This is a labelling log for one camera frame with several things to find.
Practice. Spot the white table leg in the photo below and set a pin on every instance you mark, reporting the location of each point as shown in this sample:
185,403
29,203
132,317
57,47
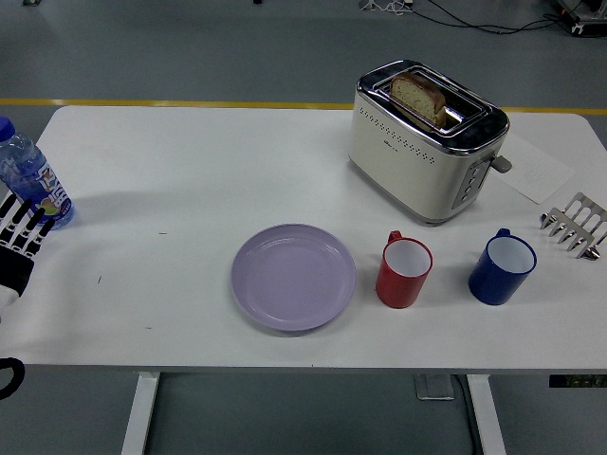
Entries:
488,417
140,417

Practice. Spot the white paper sheet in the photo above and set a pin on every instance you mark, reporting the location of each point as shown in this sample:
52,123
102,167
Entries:
540,175

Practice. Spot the silver metal toast rack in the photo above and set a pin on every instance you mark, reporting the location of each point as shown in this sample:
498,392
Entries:
578,223

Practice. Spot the blue mug white inside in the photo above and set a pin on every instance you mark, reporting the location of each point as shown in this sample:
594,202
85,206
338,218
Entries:
491,284

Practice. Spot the grey box under table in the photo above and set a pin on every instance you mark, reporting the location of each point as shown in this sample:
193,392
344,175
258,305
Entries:
434,387

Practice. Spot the red mug white inside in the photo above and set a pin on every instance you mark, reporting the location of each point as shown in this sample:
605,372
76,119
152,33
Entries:
396,289

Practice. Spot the purple round plate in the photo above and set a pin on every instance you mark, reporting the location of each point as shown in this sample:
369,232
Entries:
294,277

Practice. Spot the black table control panel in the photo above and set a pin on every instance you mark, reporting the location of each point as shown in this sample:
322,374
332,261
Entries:
576,380

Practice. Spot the cream and chrome toaster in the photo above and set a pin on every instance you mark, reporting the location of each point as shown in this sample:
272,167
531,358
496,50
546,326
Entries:
408,166

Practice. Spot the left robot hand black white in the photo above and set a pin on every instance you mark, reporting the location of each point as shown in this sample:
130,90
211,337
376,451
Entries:
14,270

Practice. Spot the bread slice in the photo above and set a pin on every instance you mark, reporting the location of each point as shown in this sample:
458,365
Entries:
417,97

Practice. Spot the black equipment frame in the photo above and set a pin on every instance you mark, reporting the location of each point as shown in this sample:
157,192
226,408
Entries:
585,21

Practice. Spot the clear water bottle blue label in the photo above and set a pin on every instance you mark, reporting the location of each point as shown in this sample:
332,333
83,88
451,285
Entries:
33,170

